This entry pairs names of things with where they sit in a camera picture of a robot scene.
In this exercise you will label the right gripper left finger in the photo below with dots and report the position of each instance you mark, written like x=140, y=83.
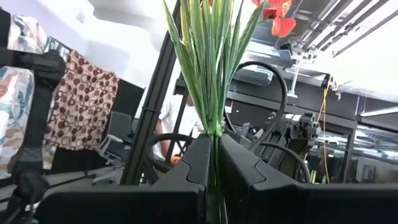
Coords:
x=140, y=205

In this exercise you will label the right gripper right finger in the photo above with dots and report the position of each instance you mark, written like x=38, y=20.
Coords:
x=295, y=205

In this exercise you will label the orange artificial flower bunch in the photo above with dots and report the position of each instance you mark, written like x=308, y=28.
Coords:
x=208, y=62

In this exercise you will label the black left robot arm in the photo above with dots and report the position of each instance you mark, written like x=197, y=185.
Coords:
x=298, y=127

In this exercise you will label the grey office chair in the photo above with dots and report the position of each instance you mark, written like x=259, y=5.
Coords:
x=119, y=124

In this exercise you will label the person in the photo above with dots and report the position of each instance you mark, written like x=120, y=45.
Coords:
x=169, y=115

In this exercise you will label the brown circle patterned cloth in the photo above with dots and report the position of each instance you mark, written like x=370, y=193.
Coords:
x=81, y=102

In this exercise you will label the teal floral cloth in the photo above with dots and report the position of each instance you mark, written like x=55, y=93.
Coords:
x=15, y=102

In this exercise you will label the black aluminium rig frame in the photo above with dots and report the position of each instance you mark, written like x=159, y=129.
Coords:
x=152, y=102

